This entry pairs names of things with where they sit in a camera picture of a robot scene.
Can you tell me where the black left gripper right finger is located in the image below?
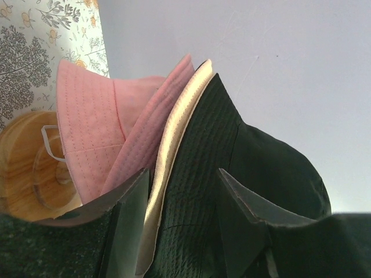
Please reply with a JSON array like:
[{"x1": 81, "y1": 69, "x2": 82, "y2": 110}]
[{"x1": 217, "y1": 169, "x2": 370, "y2": 277}]

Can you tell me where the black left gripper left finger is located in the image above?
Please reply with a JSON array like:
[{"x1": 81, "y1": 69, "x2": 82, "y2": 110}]
[{"x1": 1, "y1": 169, "x2": 150, "y2": 277}]

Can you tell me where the beige bucket hat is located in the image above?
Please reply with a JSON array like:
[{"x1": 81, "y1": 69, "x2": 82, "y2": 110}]
[{"x1": 135, "y1": 59, "x2": 214, "y2": 277}]

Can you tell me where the black hat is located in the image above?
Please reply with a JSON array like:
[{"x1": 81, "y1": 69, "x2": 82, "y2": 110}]
[{"x1": 146, "y1": 75, "x2": 332, "y2": 277}]

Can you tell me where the pink bucket hat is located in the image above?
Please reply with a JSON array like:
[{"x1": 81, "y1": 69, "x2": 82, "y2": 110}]
[{"x1": 56, "y1": 60, "x2": 165, "y2": 204}]

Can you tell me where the pink bucket hat strawberry logo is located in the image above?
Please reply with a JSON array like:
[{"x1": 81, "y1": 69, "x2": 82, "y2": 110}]
[{"x1": 100, "y1": 54, "x2": 195, "y2": 195}]

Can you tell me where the wooden hat stand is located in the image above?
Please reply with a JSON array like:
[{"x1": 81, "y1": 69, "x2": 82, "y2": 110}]
[{"x1": 1, "y1": 111, "x2": 81, "y2": 221}]

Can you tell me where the floral table mat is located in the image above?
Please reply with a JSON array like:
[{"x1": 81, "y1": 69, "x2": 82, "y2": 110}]
[{"x1": 1, "y1": 0, "x2": 109, "y2": 129}]

